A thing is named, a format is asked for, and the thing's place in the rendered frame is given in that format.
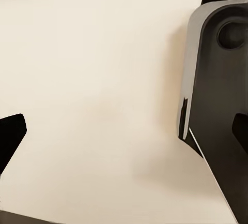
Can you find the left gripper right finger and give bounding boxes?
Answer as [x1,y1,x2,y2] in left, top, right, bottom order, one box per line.
[231,113,248,155]

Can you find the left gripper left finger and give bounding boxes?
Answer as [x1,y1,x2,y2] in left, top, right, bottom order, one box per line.
[0,113,27,176]

